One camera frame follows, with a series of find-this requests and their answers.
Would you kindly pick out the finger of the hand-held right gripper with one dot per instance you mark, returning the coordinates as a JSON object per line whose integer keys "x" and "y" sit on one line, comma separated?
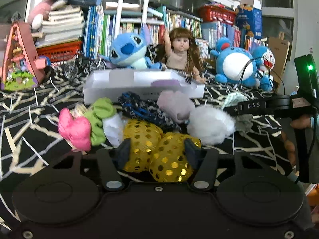
{"x": 231, "y": 110}

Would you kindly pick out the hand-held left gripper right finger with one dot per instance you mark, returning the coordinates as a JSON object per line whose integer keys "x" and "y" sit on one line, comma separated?
{"x": 190, "y": 151}

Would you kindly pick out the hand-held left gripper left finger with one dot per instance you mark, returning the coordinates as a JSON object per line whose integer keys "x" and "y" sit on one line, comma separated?
{"x": 123, "y": 154}

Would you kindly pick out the green white striped scrunchie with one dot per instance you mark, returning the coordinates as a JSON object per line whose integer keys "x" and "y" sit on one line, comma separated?
{"x": 234, "y": 97}

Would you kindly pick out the grey scrunchie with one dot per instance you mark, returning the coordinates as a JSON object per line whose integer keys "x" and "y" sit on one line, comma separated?
{"x": 244, "y": 124}

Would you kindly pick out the yellow gold-dotted scrunchie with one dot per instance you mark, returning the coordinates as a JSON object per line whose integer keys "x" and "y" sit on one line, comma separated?
{"x": 172, "y": 159}
{"x": 142, "y": 139}

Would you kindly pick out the white fluffy scrunchie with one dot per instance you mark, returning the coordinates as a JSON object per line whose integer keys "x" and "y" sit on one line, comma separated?
{"x": 209, "y": 124}

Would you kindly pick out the white cloth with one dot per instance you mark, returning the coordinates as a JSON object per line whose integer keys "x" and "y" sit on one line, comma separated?
{"x": 113, "y": 129}

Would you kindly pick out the blue black patterned scrunchie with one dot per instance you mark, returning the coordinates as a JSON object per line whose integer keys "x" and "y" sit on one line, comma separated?
{"x": 139, "y": 109}

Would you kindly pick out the lavender scrunchie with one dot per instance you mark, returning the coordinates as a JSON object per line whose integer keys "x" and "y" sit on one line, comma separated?
{"x": 174, "y": 104}

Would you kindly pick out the pink bow scrunchie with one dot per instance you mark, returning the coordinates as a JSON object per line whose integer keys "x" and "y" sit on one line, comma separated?
{"x": 74, "y": 129}

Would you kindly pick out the cream fuzzy scrunchie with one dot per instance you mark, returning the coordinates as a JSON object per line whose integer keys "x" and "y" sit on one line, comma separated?
{"x": 79, "y": 109}

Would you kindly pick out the white cardboard box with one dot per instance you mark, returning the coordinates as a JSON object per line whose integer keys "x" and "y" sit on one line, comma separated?
{"x": 112, "y": 92}

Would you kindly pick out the purple soft object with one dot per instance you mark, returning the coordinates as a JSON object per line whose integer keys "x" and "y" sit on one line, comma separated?
{"x": 165, "y": 83}

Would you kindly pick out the person's right hand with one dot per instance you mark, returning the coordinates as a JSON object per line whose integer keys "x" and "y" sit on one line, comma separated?
{"x": 289, "y": 149}

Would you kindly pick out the blue round plush toy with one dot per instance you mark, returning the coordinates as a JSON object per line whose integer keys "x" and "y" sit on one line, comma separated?
{"x": 234, "y": 67}

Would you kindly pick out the brown cardboard sheet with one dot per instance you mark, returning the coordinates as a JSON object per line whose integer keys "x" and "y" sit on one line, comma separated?
{"x": 279, "y": 52}

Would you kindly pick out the blue robot cat plush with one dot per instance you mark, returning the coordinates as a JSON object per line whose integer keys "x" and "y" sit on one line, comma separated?
{"x": 268, "y": 59}

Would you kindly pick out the white printed carton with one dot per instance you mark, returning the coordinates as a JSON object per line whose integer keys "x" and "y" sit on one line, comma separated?
{"x": 202, "y": 48}

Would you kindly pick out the brown-haired doll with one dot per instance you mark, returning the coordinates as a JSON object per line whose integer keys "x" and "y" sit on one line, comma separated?
{"x": 178, "y": 57}

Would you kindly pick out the blue carton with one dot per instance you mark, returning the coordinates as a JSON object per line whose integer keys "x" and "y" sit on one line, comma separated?
{"x": 249, "y": 20}

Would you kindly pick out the red plastic basket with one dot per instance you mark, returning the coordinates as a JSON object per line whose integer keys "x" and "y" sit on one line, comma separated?
{"x": 59, "y": 52}
{"x": 216, "y": 15}

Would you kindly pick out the miniature black bicycle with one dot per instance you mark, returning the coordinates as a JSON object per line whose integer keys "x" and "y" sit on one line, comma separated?
{"x": 69, "y": 71}

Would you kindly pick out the black white patterned blanket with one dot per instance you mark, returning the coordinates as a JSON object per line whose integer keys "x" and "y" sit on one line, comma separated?
{"x": 25, "y": 129}

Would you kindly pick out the blue alien plush toy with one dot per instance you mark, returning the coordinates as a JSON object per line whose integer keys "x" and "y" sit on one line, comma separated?
{"x": 127, "y": 49}

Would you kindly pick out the row of upright books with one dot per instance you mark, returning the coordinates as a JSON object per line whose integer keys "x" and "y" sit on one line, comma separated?
{"x": 99, "y": 29}

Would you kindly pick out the stack of flat books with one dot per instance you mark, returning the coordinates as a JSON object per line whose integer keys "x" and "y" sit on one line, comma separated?
{"x": 62, "y": 27}

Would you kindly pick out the pink toy house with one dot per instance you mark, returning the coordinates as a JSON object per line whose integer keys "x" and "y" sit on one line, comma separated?
{"x": 25, "y": 47}

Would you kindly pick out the white ladder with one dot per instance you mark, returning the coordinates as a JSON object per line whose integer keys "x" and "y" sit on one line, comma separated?
{"x": 119, "y": 5}

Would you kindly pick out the pink plush toy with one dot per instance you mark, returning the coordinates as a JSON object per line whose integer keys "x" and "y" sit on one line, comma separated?
{"x": 37, "y": 17}

